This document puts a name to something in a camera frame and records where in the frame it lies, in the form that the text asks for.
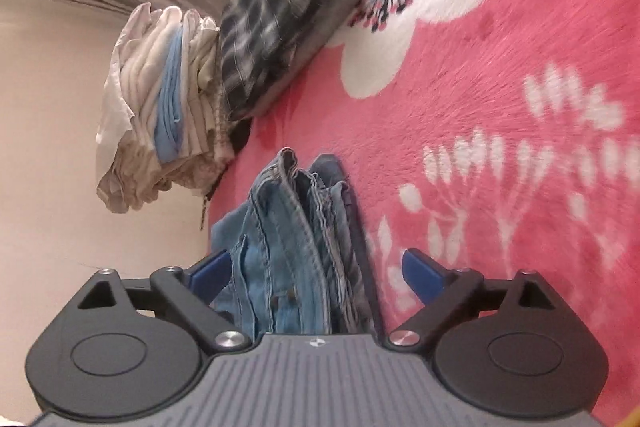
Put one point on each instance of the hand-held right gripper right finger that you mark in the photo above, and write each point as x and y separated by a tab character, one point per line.
422	274

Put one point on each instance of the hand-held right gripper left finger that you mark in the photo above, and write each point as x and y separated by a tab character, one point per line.
210	272

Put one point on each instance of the blue denim jeans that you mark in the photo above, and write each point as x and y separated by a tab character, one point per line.
285	247

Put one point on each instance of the stack of pale folded clothes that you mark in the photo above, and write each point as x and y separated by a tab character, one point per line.
135	107

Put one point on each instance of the light blue folded garment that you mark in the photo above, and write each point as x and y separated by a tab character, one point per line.
170	107

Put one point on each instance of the pink floral blanket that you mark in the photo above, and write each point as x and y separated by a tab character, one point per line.
500	57

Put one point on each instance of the black white checked shirt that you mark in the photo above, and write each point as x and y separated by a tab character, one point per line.
280	22

